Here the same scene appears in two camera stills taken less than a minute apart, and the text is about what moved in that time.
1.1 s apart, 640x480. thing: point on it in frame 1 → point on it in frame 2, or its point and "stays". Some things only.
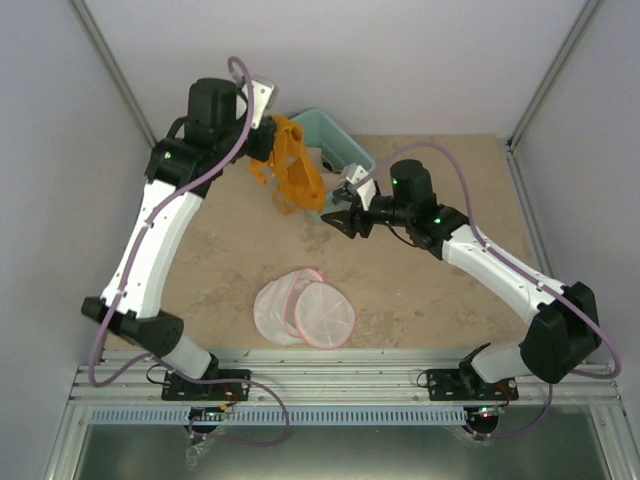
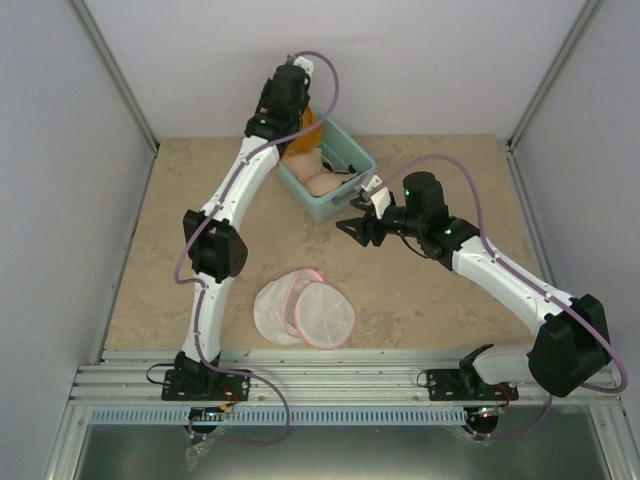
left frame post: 113,68 stays
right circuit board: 487,412 stays
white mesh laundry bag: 304,306 stays
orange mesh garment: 296,180 → 309,140
